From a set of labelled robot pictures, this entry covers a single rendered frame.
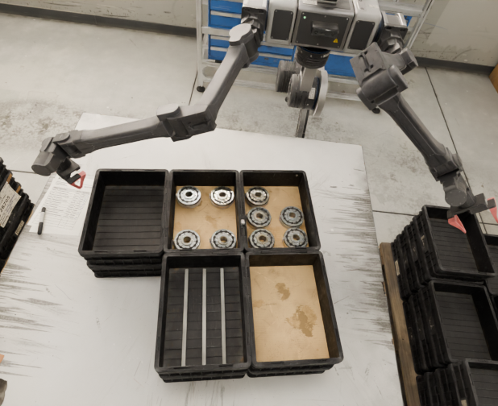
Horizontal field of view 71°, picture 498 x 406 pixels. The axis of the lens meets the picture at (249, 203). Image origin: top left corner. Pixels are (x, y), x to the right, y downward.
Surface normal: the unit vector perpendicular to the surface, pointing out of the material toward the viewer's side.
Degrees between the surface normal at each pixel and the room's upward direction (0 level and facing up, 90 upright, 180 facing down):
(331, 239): 0
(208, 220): 0
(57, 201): 0
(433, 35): 90
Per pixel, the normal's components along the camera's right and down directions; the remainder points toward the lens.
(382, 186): 0.09, -0.57
